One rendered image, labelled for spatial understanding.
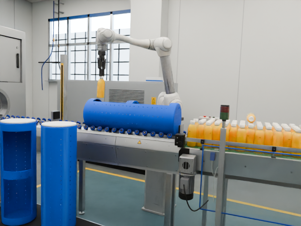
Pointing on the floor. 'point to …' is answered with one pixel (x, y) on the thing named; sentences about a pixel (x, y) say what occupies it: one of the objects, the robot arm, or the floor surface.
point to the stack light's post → (220, 176)
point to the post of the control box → (204, 218)
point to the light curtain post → (63, 86)
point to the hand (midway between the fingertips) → (101, 72)
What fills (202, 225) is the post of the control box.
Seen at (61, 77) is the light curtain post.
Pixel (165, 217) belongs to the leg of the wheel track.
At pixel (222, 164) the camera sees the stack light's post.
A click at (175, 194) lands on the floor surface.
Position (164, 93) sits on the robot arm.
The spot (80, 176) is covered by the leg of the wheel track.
